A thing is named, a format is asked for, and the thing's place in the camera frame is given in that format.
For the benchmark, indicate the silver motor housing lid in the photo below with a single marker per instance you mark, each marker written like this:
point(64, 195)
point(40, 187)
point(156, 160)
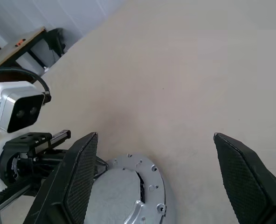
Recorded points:
point(114, 196)

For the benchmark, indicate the silver round metal base plate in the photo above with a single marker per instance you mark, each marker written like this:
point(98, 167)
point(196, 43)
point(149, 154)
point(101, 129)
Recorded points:
point(152, 177)

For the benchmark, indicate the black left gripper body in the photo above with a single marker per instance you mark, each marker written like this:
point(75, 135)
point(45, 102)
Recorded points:
point(19, 141)

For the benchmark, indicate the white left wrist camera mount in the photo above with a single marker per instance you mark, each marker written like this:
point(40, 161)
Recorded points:
point(2, 93)

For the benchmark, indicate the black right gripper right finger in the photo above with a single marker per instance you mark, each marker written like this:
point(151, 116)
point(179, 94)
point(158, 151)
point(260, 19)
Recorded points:
point(250, 186)

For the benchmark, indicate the small orange black object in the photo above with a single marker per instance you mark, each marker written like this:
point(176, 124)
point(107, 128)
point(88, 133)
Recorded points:
point(20, 42)

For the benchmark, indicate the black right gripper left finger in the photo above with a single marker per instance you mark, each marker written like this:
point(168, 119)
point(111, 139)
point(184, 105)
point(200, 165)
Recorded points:
point(65, 186)

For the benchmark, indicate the wooden table with black frame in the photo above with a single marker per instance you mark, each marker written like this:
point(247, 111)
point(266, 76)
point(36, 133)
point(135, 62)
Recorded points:
point(12, 50)

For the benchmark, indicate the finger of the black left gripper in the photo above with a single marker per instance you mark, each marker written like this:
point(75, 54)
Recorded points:
point(100, 166)

